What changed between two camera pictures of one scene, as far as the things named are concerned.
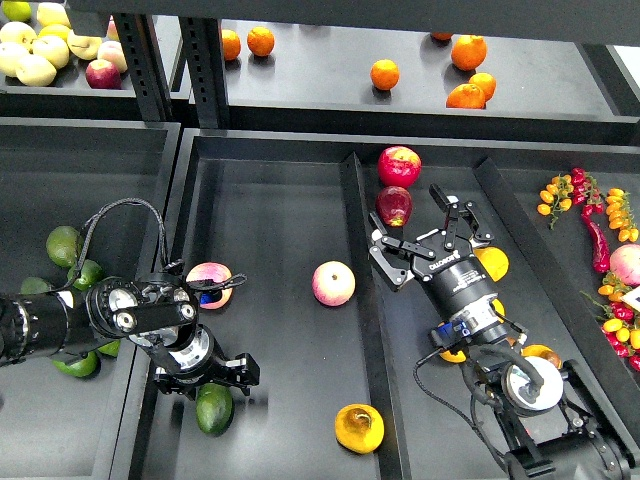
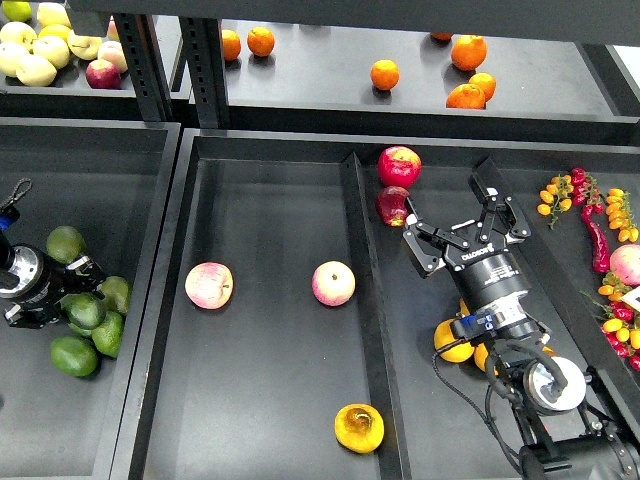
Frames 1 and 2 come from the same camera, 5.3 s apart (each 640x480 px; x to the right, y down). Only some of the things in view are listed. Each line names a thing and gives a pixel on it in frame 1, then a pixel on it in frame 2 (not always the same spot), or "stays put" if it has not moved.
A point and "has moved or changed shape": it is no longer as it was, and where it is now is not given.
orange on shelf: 260,41 stays put
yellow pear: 359,428 stays put
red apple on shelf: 102,74 stays put
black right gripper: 457,282 -> 490,286
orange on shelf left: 232,45 stays put
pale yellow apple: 34,70 stays put
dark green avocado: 214,408 has moved or changed shape
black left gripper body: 196,362 -> 42,286
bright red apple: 398,167 stays put
